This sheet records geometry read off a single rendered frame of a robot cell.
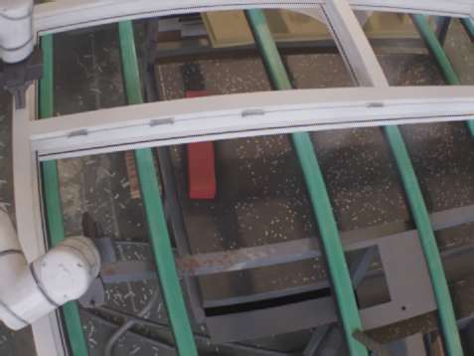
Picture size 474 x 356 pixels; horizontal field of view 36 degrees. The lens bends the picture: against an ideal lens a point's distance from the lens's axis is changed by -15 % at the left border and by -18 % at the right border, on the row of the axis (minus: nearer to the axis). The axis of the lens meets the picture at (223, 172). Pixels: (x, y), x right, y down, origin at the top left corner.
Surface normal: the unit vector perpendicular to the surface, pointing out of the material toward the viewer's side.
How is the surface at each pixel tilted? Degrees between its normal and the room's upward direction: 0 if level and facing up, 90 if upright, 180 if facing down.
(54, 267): 31
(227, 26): 0
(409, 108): 90
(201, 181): 0
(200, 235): 0
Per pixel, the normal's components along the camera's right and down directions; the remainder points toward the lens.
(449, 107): 0.20, 0.81
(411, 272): 0.10, -0.58
